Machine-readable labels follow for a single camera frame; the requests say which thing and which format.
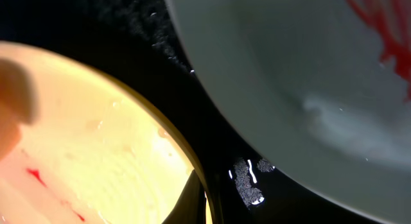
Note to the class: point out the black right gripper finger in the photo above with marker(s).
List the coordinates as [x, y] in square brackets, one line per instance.
[191, 206]

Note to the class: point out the yellow plate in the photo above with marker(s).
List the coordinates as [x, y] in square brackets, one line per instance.
[98, 152]

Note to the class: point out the light green plate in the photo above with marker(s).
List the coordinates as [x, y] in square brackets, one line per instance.
[320, 88]

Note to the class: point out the green sponge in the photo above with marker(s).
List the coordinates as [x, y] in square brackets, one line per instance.
[18, 106]

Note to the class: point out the round black tray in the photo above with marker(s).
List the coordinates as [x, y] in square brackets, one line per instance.
[134, 41]

